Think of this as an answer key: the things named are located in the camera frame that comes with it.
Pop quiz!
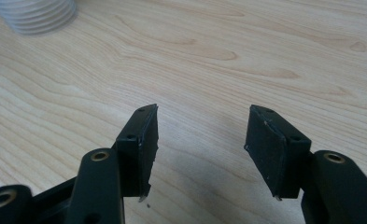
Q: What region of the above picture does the stack of clear plastic cups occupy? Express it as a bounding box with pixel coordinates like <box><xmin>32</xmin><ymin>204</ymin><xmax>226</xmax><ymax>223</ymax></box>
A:
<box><xmin>0</xmin><ymin>0</ymin><xmax>78</xmax><ymax>35</ymax></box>

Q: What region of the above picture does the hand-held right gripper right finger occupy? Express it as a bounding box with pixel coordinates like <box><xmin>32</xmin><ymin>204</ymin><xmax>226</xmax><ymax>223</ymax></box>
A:
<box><xmin>244</xmin><ymin>104</ymin><xmax>312</xmax><ymax>202</ymax></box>

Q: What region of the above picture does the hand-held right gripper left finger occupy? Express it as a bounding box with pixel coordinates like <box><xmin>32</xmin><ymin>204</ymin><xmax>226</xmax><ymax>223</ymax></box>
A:
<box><xmin>115</xmin><ymin>104</ymin><xmax>160</xmax><ymax>203</ymax></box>

